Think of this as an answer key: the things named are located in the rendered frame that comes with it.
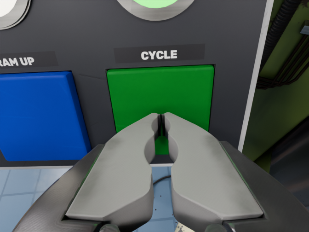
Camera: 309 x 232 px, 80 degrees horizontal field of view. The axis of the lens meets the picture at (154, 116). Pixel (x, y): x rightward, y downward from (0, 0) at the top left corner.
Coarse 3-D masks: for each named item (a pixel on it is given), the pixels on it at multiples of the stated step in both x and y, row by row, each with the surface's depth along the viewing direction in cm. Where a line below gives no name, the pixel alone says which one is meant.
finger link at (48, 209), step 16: (80, 160) 8; (96, 160) 8; (64, 176) 8; (80, 176) 7; (48, 192) 7; (64, 192) 7; (32, 208) 6; (48, 208) 6; (64, 208) 6; (32, 224) 6; (48, 224) 6; (64, 224) 6; (80, 224) 6; (96, 224) 6
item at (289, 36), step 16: (304, 0) 29; (272, 16) 32; (304, 16) 30; (288, 32) 33; (288, 48) 35; (272, 64) 39; (288, 64) 37; (304, 64) 36; (304, 80) 38; (256, 96) 47; (272, 96) 45; (288, 96) 43; (304, 96) 41; (256, 112) 52; (272, 112) 49; (288, 112) 47; (304, 112) 45; (256, 128) 57; (272, 128) 54; (288, 128) 51; (256, 144) 64; (272, 144) 60
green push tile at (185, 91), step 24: (120, 72) 13; (144, 72) 13; (168, 72) 13; (192, 72) 13; (120, 96) 14; (144, 96) 13; (168, 96) 13; (192, 96) 13; (120, 120) 14; (192, 120) 14
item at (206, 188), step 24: (168, 120) 11; (168, 144) 10; (192, 144) 9; (216, 144) 9; (192, 168) 8; (216, 168) 7; (192, 192) 6; (216, 192) 6; (240, 192) 6; (192, 216) 7; (216, 216) 6; (240, 216) 6
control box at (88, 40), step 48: (48, 0) 11; (96, 0) 11; (192, 0) 11; (240, 0) 11; (0, 48) 12; (48, 48) 12; (96, 48) 12; (144, 48) 12; (192, 48) 12; (240, 48) 12; (96, 96) 14; (240, 96) 14; (96, 144) 16; (240, 144) 16
